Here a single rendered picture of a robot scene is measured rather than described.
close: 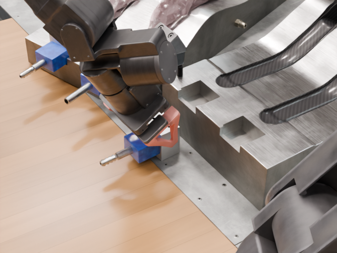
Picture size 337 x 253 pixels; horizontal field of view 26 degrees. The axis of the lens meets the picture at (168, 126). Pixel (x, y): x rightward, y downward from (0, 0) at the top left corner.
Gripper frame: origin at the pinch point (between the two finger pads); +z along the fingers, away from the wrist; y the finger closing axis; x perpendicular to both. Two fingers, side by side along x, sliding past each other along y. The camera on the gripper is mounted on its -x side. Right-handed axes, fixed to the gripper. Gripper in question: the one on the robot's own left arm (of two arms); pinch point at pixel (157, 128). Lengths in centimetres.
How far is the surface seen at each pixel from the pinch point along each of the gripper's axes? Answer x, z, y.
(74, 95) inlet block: 5.6, -4.5, 13.4
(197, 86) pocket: -9.4, 1.8, 1.8
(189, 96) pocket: -7.4, 2.2, 1.8
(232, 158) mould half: -4.3, 2.1, -12.5
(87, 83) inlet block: 2.7, -3.0, 15.0
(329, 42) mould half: -30.5, 10.1, -4.5
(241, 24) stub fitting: -26.2, 15.3, 16.0
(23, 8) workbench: 0, 5, 52
